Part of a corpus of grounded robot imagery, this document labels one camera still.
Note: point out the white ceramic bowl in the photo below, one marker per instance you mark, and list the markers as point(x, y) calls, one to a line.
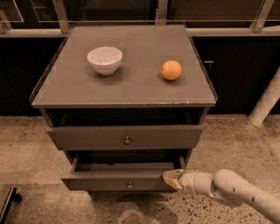
point(105, 60)

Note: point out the metal window rail frame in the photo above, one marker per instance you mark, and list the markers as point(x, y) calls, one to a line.
point(200, 18)

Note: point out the white diagonal post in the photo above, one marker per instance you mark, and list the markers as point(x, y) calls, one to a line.
point(267, 101)

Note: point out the grey drawer cabinet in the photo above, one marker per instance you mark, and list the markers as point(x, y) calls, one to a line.
point(72, 93)

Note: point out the orange fruit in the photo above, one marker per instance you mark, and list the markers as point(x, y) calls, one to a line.
point(171, 70)

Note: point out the dark cart with wheel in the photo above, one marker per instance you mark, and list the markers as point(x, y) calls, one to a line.
point(12, 196)

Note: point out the grey drawer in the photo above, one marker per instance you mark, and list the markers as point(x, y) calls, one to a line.
point(75, 138)
point(122, 172)

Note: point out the round floor drain cover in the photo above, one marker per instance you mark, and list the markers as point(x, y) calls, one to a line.
point(132, 218)

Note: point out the grey top drawer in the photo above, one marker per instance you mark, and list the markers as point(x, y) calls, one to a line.
point(75, 138)

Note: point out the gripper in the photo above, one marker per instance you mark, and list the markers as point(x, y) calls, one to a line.
point(187, 180)

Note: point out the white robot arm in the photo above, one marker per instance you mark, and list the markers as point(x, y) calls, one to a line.
point(225, 187)

